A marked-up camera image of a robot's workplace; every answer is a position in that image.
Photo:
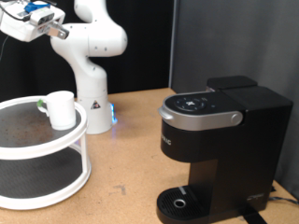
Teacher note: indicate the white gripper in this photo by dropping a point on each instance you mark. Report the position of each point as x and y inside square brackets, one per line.
[17, 28]

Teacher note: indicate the black Keurig coffee machine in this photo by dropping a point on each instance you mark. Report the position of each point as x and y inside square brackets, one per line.
[249, 140]

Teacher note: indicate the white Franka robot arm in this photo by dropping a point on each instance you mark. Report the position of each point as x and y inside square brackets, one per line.
[93, 77]

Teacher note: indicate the black backdrop curtain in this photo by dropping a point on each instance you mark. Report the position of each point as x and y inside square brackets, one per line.
[149, 46]

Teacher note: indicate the white two-tier turntable shelf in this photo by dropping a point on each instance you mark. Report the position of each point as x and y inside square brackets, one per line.
[31, 130]

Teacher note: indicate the grey backdrop curtain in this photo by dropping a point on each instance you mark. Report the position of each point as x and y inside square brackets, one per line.
[274, 37]

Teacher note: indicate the black tape strip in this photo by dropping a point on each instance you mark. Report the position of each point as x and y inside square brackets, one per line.
[253, 217]

